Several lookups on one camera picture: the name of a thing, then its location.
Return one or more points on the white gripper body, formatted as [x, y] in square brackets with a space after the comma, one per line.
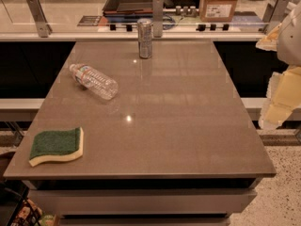
[290, 44]

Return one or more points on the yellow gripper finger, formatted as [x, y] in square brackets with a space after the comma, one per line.
[283, 96]
[269, 42]

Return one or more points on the clear plastic water bottle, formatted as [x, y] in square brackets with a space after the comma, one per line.
[95, 81]

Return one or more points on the brown cardboard box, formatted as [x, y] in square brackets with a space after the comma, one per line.
[217, 10]

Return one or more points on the silver drink can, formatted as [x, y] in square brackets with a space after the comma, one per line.
[144, 37]

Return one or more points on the orange and black tray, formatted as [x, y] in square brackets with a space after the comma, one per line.
[117, 7]

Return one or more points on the green and yellow sponge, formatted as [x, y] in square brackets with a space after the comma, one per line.
[57, 146]

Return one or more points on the right metal glass bracket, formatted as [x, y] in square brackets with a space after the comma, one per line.
[274, 14]

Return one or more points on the metal glass bracket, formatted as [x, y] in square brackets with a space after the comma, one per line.
[157, 18]
[274, 14]
[43, 28]

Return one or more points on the middle metal glass bracket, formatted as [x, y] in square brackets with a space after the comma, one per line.
[157, 18]

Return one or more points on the left metal glass bracket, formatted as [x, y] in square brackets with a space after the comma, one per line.
[43, 28]

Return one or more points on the black wire snack basket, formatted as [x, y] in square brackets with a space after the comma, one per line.
[12, 196]

